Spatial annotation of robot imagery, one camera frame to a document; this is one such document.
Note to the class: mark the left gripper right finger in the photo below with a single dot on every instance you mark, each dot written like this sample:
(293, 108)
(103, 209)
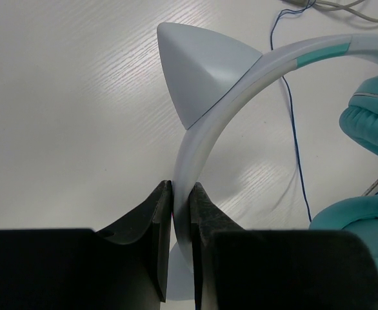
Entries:
(331, 265)

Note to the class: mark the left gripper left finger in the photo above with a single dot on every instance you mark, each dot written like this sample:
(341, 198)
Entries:
(122, 266)

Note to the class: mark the teal cat-ear headphones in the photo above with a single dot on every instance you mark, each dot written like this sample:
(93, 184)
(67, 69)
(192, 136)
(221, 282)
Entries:
(211, 77)

